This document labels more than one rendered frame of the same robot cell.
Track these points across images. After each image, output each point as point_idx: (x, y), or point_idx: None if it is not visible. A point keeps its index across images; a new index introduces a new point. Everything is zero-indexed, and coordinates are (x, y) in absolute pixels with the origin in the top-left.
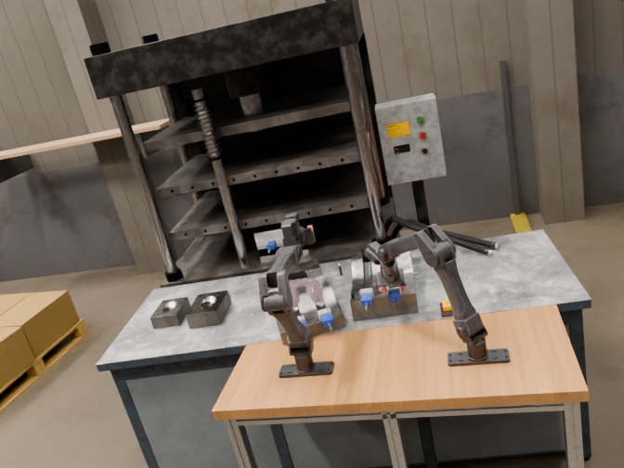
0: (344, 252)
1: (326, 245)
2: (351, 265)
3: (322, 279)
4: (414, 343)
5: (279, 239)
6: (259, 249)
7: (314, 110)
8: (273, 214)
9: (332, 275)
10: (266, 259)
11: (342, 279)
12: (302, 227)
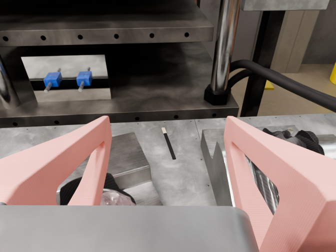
0: (164, 102)
1: (134, 86)
2: (185, 134)
3: (153, 198)
4: None
5: (65, 71)
6: (33, 82)
7: None
8: (55, 29)
9: (157, 156)
10: (46, 98)
11: (178, 173)
12: (252, 240)
